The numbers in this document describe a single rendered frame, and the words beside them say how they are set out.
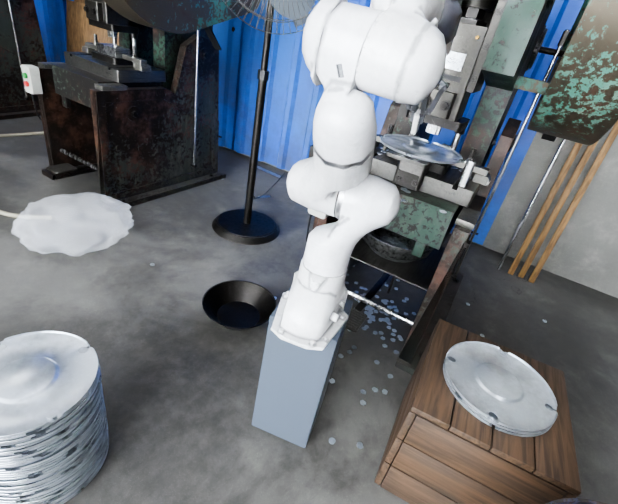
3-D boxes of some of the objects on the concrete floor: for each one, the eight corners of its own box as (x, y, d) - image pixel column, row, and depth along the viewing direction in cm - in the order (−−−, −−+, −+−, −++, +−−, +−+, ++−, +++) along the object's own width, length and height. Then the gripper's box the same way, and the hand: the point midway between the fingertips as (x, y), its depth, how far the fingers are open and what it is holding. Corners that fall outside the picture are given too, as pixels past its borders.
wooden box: (509, 563, 100) (582, 493, 82) (373, 482, 111) (411, 406, 93) (511, 441, 132) (564, 371, 114) (406, 388, 143) (439, 318, 126)
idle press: (117, 234, 195) (71, -310, 107) (10, 171, 232) (-91, -274, 143) (287, 173, 314) (332, -108, 225) (198, 137, 351) (207, -117, 262)
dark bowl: (244, 353, 144) (246, 339, 140) (185, 317, 154) (185, 303, 151) (287, 313, 168) (290, 300, 164) (233, 284, 178) (234, 271, 174)
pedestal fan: (276, 264, 198) (347, -168, 117) (192, 233, 209) (204, -182, 128) (342, 191, 303) (405, -64, 222) (284, 173, 314) (323, -76, 233)
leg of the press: (421, 380, 149) (532, 153, 103) (393, 365, 153) (488, 141, 107) (462, 278, 221) (538, 118, 175) (442, 270, 225) (512, 112, 179)
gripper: (402, 54, 99) (389, 132, 118) (451, 66, 95) (430, 145, 114) (413, 41, 103) (399, 119, 122) (461, 52, 99) (439, 131, 118)
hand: (416, 122), depth 115 cm, fingers closed
